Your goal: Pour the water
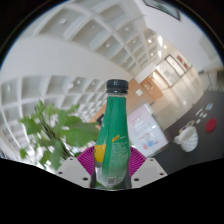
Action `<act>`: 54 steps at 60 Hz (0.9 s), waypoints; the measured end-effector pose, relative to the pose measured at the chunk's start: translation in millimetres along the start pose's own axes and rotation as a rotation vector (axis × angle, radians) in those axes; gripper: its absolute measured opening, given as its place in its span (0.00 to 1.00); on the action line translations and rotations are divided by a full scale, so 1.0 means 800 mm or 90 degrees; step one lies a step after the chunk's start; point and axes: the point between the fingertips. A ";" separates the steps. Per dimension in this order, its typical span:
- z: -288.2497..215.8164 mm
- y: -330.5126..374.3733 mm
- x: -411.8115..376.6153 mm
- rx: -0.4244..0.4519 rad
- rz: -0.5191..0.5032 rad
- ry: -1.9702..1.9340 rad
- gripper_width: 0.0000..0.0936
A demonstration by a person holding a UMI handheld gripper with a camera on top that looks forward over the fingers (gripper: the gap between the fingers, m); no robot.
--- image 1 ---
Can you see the round ceiling lights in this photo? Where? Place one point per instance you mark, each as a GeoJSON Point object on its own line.
{"type": "Point", "coordinates": [133, 40]}

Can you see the clear acrylic sign stand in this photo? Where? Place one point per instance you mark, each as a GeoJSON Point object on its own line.
{"type": "Point", "coordinates": [145, 131]}

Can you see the white polka dot cup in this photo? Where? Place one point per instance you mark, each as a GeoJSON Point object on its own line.
{"type": "Point", "coordinates": [186, 140]}

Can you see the flat round red coaster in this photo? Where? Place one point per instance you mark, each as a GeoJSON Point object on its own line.
{"type": "Point", "coordinates": [211, 125]}

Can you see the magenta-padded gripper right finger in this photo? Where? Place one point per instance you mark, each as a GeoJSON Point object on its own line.
{"type": "Point", "coordinates": [149, 170]}

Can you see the green potted plant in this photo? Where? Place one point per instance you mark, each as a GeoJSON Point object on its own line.
{"type": "Point", "coordinates": [71, 130]}

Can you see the green plastic drink bottle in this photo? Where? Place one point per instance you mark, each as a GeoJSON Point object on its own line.
{"type": "Point", "coordinates": [112, 140]}

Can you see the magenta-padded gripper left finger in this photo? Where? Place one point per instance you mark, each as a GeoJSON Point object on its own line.
{"type": "Point", "coordinates": [74, 170]}

